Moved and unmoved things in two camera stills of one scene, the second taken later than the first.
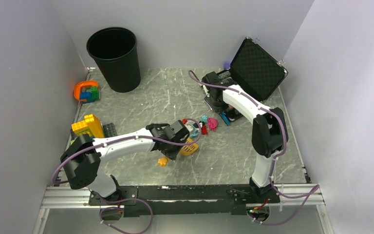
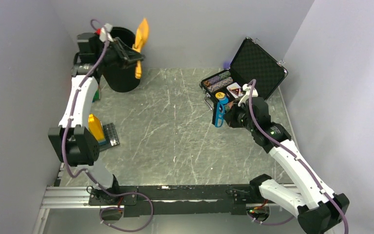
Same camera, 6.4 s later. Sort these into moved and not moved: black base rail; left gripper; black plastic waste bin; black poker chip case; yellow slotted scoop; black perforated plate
Moved: yellow slotted scoop; left gripper
Not moved: black base rail; black plastic waste bin; black poker chip case; black perforated plate
